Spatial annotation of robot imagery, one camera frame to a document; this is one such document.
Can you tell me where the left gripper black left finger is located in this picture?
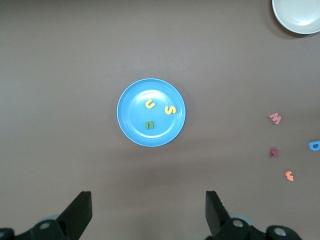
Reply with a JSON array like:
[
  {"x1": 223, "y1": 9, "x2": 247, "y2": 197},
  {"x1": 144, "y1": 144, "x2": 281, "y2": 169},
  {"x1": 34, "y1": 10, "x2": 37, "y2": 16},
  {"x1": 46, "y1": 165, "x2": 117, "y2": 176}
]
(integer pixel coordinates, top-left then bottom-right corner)
[{"x1": 0, "y1": 191, "x2": 93, "y2": 240}]

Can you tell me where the blue plate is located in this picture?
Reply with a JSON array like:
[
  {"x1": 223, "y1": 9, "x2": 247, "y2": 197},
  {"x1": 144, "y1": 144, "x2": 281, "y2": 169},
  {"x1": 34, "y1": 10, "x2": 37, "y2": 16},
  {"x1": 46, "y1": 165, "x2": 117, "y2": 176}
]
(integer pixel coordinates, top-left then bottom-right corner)
[{"x1": 116, "y1": 78, "x2": 187, "y2": 148}]

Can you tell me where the pink foam letter w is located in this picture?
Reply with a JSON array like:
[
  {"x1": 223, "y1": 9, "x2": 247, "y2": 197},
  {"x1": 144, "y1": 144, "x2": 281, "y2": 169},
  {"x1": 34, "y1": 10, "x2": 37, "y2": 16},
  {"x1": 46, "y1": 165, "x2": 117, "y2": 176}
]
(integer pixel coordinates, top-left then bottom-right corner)
[{"x1": 268, "y1": 112, "x2": 283, "y2": 126}]

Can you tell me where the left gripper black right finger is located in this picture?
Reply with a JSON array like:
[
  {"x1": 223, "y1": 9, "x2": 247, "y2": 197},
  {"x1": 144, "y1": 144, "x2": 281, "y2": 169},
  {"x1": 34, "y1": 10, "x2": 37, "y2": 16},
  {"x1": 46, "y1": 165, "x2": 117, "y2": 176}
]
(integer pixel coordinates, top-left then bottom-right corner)
[{"x1": 205, "y1": 190, "x2": 302, "y2": 240}]

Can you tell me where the brown table cover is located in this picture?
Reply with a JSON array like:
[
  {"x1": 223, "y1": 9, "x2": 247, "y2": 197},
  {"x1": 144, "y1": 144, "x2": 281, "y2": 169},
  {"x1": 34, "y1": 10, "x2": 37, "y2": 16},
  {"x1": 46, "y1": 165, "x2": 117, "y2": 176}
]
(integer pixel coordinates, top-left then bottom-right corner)
[{"x1": 0, "y1": 0, "x2": 320, "y2": 240}]

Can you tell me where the white plate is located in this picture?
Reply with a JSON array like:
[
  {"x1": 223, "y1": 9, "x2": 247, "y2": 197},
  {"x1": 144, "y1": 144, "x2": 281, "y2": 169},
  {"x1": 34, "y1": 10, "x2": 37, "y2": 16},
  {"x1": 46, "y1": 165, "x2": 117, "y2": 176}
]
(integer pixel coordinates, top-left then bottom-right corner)
[{"x1": 271, "y1": 0, "x2": 320, "y2": 35}]

